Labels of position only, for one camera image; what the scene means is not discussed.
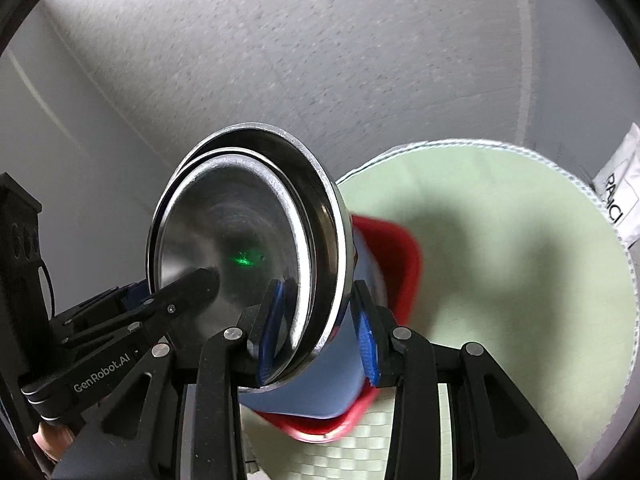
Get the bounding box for large steel bowl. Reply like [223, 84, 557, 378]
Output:
[172, 121, 357, 361]

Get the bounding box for red plastic basin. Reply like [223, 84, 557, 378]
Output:
[250, 214, 423, 443]

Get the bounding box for white tote bag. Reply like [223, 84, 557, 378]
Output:
[592, 122, 640, 251]

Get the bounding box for blue square plate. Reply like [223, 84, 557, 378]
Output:
[239, 247, 390, 420]

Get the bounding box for medium steel bowl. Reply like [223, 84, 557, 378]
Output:
[146, 149, 315, 391]

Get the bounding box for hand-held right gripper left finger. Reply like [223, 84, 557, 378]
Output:
[50, 280, 286, 480]

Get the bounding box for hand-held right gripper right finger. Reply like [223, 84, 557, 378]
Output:
[350, 280, 578, 480]

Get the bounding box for green lace-trimmed tablecloth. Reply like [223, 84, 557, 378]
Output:
[239, 137, 640, 480]

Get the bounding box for person's left hand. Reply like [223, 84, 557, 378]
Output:
[35, 422, 76, 461]

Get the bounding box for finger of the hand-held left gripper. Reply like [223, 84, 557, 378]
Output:
[50, 284, 151, 328]
[60, 267, 221, 348]

